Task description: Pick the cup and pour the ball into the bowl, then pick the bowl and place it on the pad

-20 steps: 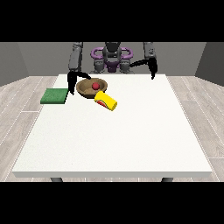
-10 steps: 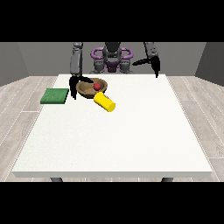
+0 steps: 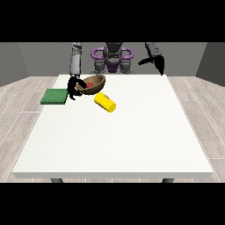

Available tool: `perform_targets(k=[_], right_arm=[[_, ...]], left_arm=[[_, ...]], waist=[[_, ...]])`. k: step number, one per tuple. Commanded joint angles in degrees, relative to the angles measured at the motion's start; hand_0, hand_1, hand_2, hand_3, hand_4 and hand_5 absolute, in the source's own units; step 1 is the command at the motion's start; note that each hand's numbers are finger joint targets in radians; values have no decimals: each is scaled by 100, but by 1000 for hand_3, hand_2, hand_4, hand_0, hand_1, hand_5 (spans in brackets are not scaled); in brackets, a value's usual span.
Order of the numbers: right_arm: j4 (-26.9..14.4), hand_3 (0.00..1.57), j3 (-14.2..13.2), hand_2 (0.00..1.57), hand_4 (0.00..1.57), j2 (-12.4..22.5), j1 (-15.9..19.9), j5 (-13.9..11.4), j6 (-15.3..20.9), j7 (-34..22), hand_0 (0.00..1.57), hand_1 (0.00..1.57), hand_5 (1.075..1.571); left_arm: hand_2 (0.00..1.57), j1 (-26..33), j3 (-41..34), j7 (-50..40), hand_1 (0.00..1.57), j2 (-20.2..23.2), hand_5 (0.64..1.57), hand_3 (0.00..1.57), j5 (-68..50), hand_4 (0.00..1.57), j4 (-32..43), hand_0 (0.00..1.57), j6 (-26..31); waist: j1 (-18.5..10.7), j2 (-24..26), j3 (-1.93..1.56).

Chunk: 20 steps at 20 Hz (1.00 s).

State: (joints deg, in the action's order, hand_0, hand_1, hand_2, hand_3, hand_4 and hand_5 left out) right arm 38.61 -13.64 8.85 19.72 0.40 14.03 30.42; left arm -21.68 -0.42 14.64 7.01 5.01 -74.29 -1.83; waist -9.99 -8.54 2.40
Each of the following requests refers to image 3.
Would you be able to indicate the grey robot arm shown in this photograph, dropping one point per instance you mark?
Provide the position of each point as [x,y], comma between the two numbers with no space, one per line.
[153,49]
[75,61]

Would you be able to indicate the green square pad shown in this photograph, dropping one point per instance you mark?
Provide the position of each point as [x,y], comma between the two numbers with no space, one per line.
[54,96]

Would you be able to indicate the brown wooden bowl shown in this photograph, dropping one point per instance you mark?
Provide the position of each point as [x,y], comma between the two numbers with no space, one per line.
[93,83]

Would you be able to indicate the small red ball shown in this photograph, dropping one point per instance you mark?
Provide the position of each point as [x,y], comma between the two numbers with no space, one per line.
[89,85]

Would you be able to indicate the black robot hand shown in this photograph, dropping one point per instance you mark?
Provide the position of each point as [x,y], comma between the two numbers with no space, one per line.
[157,63]
[72,85]

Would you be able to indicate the yellow cup with melon print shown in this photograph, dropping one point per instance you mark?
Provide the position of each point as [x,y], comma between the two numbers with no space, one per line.
[105,102]

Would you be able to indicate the grey robot trunk purple rings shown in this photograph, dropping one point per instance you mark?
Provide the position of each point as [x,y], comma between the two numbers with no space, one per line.
[112,60]

